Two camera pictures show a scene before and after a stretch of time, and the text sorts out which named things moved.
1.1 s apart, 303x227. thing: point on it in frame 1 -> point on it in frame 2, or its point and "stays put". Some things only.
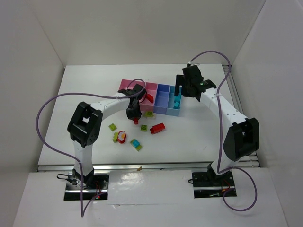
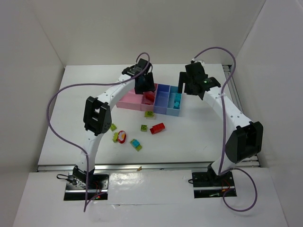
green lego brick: [112, 126] stays put
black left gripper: [133, 113] -> [144, 85]
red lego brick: [157, 128] stays put
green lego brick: [144, 127] stays put
